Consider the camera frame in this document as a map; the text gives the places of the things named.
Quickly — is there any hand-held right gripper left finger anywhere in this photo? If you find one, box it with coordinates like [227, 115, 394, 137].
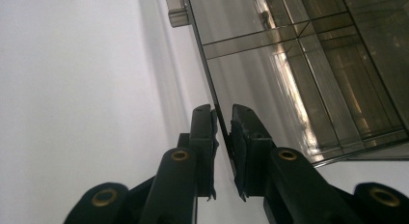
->
[177, 103, 220, 202]

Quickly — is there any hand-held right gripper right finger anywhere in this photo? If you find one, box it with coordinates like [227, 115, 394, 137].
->
[229, 103, 278, 203]

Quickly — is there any smoked clear drawer box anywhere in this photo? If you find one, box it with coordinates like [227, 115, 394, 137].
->
[163, 0, 409, 199]

